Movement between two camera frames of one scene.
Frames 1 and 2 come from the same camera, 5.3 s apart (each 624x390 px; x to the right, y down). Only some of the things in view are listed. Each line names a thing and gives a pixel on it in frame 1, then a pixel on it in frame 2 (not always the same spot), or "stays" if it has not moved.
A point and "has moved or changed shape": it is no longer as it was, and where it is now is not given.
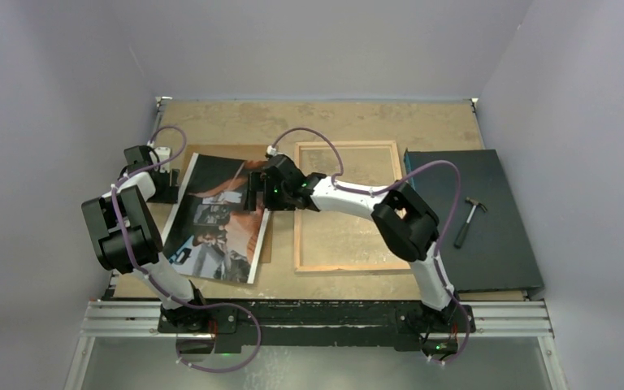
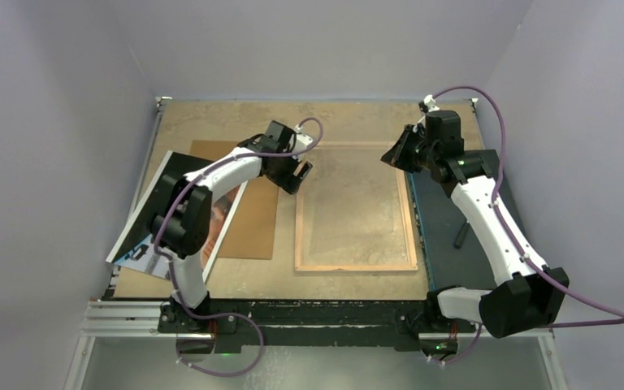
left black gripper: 170,195 -> 290,183
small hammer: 462,233 stays
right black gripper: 260,182 -> 397,156
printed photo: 208,233 has moved or changed shape
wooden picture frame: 408,266 stays
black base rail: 232,324 stays
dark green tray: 484,249 stays
